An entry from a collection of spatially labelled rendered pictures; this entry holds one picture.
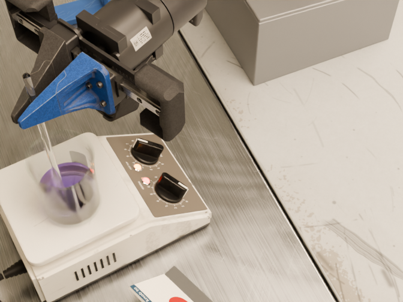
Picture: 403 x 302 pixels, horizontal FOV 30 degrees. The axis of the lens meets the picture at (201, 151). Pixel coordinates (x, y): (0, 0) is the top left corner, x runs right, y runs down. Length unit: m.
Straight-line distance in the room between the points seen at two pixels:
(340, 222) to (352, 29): 0.26
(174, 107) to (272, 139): 0.33
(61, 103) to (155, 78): 0.08
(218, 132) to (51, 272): 0.28
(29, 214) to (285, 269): 0.27
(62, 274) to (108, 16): 0.27
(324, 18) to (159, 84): 0.39
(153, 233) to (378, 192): 0.27
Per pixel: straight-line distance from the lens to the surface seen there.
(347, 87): 0.97
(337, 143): 0.91
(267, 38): 0.90
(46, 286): 0.77
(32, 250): 0.74
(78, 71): 0.60
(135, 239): 0.77
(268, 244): 0.83
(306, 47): 0.95
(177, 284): 0.80
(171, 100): 0.58
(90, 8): 1.04
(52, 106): 0.61
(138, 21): 0.63
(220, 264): 0.81
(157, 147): 0.82
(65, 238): 0.74
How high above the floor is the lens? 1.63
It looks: 55 degrees down
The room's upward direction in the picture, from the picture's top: 1 degrees counter-clockwise
